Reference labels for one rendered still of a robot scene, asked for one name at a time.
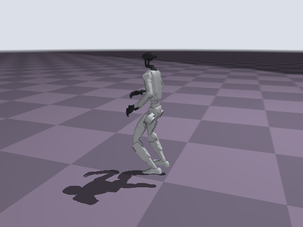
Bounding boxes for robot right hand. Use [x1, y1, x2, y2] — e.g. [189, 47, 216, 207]
[130, 89, 146, 98]

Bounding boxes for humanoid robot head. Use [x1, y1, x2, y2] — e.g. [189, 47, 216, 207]
[142, 52, 157, 71]

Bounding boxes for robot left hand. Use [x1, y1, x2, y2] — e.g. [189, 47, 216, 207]
[126, 105, 139, 117]

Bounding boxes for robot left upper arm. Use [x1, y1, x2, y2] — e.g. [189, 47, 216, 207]
[143, 72, 154, 99]

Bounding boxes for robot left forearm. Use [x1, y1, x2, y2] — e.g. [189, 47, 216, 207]
[134, 92, 149, 109]

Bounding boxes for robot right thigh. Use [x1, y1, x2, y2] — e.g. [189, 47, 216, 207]
[147, 110, 164, 142]

